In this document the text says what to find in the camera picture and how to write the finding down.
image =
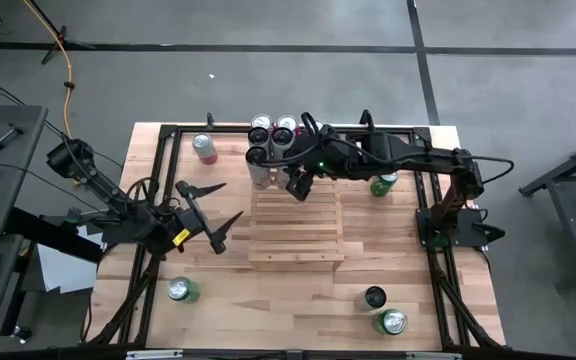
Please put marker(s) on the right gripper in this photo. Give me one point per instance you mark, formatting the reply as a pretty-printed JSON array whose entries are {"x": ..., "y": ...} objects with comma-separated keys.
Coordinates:
[{"x": 328, "y": 150}]

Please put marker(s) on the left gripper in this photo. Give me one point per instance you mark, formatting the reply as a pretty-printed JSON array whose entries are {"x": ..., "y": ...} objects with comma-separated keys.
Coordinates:
[{"x": 178, "y": 227}]

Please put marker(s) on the red Coca-Cola can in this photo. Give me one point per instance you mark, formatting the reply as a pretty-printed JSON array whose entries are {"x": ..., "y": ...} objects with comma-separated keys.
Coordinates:
[
  {"x": 262, "y": 121},
  {"x": 287, "y": 122}
]

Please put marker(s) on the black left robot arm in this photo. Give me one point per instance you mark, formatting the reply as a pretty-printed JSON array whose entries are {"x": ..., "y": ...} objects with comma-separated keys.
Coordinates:
[{"x": 98, "y": 182}]

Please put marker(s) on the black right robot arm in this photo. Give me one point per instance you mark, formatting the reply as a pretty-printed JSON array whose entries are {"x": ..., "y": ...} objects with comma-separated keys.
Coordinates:
[{"x": 418, "y": 155}]

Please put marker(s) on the slatted wooden shelf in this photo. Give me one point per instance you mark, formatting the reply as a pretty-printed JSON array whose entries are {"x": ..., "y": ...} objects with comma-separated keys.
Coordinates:
[{"x": 298, "y": 235}]

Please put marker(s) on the yellow tag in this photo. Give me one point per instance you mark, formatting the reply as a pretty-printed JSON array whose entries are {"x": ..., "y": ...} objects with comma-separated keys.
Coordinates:
[{"x": 182, "y": 237}]

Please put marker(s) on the silver and red can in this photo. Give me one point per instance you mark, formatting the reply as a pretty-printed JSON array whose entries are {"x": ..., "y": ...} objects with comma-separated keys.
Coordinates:
[{"x": 204, "y": 147}]

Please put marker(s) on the green soda can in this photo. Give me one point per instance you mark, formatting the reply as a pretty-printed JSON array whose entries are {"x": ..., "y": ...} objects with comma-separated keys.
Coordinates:
[
  {"x": 392, "y": 321},
  {"x": 180, "y": 289},
  {"x": 380, "y": 186}
]

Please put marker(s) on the grey clamp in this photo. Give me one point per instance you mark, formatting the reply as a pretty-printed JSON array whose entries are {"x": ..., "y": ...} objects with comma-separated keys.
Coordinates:
[{"x": 74, "y": 215}]

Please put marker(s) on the white paper sheets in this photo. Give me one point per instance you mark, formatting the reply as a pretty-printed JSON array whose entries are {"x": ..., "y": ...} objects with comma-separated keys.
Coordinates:
[{"x": 63, "y": 270}]

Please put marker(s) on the black support beam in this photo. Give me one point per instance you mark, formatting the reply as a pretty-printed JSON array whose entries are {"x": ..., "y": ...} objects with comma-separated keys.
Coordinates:
[{"x": 53, "y": 235}]

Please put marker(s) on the black knob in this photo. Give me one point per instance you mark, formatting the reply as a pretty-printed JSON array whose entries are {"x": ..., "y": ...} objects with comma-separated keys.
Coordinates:
[{"x": 20, "y": 332}]

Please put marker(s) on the black tripod stand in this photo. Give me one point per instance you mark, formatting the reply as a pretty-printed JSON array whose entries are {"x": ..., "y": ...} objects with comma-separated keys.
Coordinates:
[{"x": 62, "y": 36}]

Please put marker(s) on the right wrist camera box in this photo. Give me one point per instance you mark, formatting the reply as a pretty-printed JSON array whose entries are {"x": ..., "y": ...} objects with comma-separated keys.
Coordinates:
[{"x": 299, "y": 186}]

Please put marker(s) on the black hook bracket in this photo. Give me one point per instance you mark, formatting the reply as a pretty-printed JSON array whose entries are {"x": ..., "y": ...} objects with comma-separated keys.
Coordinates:
[
  {"x": 366, "y": 120},
  {"x": 210, "y": 121}
]

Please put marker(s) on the black metal table frame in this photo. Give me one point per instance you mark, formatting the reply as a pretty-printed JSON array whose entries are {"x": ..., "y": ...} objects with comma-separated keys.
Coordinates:
[{"x": 167, "y": 132}]

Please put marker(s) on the silver metal bracket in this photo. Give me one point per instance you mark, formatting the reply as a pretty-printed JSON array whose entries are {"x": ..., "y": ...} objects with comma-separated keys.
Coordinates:
[
  {"x": 433, "y": 356},
  {"x": 154, "y": 354}
]

